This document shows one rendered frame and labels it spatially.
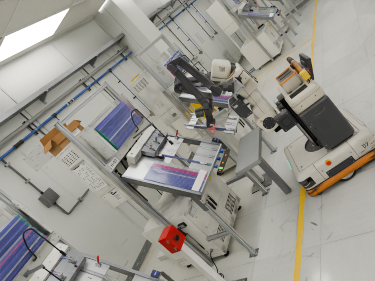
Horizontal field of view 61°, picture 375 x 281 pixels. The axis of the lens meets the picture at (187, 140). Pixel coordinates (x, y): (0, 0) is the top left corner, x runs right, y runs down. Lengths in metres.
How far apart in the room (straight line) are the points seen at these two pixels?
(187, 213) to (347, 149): 1.39
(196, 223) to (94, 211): 1.77
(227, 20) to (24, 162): 4.85
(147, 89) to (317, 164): 2.22
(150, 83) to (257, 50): 3.74
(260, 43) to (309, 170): 4.74
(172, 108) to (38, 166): 1.75
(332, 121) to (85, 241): 3.01
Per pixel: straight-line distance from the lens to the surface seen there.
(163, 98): 3.96
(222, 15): 7.13
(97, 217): 4.30
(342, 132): 2.69
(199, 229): 2.92
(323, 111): 2.58
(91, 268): 2.29
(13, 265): 2.25
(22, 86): 4.72
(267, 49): 7.18
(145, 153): 2.95
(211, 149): 3.02
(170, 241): 2.41
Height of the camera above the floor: 1.70
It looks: 14 degrees down
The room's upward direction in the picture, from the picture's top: 45 degrees counter-clockwise
